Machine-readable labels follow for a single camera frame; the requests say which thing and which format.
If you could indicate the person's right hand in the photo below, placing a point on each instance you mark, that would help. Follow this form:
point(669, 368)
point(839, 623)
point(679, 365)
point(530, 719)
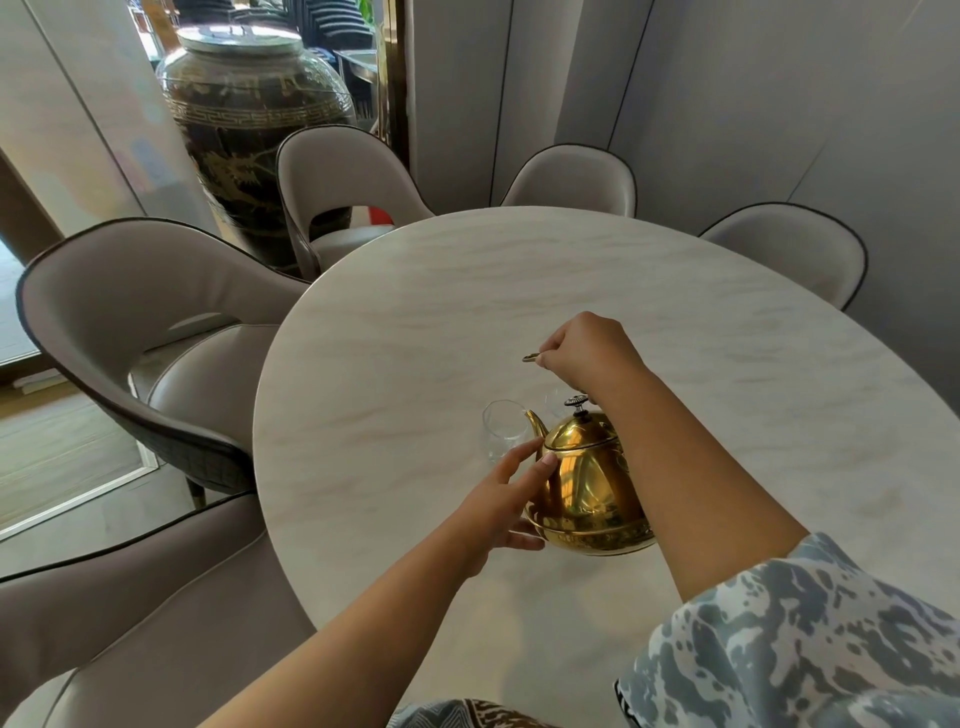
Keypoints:
point(596, 356)

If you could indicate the person's left hand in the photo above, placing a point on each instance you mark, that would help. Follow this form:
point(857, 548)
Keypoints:
point(487, 514)

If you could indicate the person's right fingers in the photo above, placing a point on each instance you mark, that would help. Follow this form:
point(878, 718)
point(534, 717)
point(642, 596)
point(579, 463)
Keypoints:
point(559, 352)

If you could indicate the person's left middle finger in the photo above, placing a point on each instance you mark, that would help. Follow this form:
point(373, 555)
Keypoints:
point(519, 456)

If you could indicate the person's left thumb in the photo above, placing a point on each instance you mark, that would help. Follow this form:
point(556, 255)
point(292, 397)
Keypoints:
point(526, 541)

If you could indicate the gold metal teapot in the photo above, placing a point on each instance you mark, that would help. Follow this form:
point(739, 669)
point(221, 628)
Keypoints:
point(592, 487)

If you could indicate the person's left forearm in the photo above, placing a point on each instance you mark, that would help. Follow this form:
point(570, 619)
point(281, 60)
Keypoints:
point(352, 637)

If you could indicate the person's right forearm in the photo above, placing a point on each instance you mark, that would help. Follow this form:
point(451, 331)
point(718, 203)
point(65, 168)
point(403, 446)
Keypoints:
point(697, 487)

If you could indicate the clear drinking glass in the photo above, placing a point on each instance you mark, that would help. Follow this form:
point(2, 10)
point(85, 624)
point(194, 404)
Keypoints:
point(556, 396)
point(504, 431)

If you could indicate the beige leather dining chair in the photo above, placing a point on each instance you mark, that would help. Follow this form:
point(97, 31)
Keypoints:
point(574, 180)
point(135, 315)
point(795, 247)
point(135, 622)
point(337, 176)

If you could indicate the red object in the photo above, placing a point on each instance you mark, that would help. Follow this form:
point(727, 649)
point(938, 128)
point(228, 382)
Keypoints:
point(377, 215)

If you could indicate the blue grey patterned shirt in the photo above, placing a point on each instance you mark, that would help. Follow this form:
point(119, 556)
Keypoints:
point(795, 645)

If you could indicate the large dark ceramic jar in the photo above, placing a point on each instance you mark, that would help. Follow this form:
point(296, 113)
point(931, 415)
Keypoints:
point(247, 127)

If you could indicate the stack of dark chairs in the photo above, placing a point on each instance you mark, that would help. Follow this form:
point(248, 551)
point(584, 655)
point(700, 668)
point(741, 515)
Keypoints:
point(330, 19)

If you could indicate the silver jar lid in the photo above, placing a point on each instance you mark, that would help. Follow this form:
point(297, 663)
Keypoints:
point(240, 37)

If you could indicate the gold door frame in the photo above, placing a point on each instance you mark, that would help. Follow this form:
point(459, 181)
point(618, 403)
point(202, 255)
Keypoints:
point(396, 75)

